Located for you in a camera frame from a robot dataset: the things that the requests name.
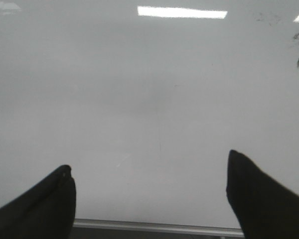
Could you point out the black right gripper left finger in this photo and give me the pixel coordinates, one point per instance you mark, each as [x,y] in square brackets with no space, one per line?
[45,211]

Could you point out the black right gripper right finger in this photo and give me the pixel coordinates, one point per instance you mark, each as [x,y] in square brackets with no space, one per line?
[264,208]

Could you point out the grey aluminium whiteboard frame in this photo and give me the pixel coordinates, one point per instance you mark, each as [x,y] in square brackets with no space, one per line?
[158,228]

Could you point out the white whiteboard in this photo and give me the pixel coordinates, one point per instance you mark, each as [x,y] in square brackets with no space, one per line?
[144,99]

